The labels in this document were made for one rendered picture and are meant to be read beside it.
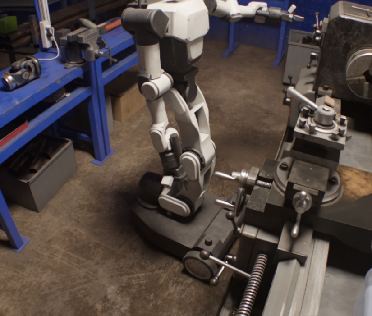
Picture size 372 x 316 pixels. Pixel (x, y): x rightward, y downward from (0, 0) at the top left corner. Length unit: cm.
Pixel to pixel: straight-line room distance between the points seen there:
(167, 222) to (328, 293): 116
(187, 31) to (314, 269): 100
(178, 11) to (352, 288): 121
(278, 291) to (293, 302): 5
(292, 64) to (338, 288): 323
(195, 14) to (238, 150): 169
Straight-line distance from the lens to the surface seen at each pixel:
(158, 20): 134
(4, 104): 204
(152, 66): 138
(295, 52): 408
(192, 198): 192
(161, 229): 202
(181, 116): 162
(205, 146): 172
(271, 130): 329
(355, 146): 193
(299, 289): 104
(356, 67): 185
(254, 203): 118
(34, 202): 246
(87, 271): 210
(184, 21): 142
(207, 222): 206
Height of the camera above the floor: 168
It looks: 38 degrees down
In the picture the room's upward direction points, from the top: 3 degrees clockwise
